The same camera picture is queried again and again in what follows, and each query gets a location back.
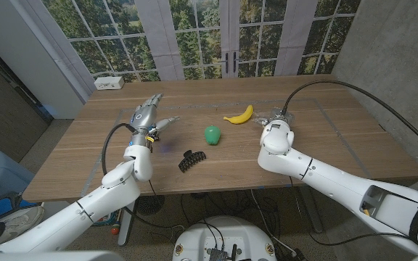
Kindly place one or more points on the grey table leg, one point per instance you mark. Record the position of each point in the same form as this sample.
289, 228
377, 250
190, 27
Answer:
126, 228
311, 214

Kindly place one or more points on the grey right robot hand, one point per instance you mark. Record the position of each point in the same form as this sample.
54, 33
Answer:
275, 116

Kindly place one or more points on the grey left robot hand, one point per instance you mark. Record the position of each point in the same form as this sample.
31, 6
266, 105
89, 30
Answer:
143, 117

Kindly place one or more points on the grey sneaker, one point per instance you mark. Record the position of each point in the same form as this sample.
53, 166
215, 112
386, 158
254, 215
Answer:
20, 223

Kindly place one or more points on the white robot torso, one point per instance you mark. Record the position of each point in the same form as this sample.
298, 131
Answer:
227, 235

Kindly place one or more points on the black round floor fan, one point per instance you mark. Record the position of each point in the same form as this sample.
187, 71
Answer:
150, 203

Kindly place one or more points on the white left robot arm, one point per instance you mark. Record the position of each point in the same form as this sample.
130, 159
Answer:
96, 203

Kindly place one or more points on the clear plastic spray bottle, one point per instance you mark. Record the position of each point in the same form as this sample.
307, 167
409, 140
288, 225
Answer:
260, 119

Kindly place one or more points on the small red green toy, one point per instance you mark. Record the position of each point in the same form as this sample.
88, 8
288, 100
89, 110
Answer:
114, 229

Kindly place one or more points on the yellow toy banana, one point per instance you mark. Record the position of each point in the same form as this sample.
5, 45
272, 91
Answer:
239, 117

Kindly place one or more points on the black hair claw clip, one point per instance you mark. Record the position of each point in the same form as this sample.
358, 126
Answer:
191, 161

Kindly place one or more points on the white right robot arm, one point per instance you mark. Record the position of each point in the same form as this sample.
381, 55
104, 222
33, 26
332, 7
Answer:
332, 181

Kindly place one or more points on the white power strip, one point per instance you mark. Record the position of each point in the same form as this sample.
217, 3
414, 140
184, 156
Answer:
109, 83

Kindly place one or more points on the green toy bell pepper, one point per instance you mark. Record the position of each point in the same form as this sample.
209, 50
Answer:
212, 136

